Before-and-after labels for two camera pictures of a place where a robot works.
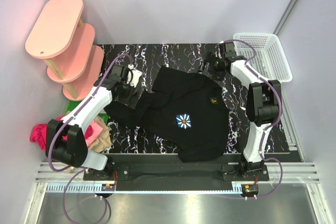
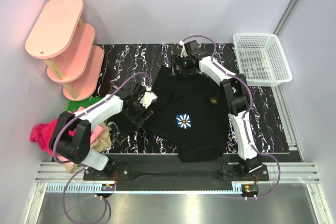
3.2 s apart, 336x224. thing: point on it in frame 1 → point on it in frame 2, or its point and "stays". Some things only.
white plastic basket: (270, 62) stays
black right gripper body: (214, 66) → (185, 68)
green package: (71, 105) stays
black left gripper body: (127, 97) → (135, 114)
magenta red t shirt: (38, 133) stays
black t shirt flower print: (186, 111) stays
